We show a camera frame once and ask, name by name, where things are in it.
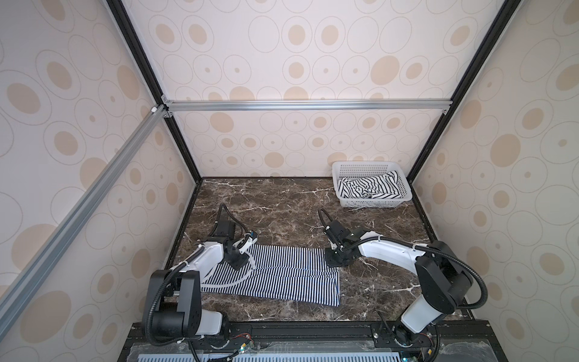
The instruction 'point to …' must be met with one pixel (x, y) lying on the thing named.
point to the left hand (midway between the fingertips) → (246, 254)
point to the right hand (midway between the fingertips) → (335, 261)
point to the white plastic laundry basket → (353, 170)
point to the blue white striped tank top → (291, 274)
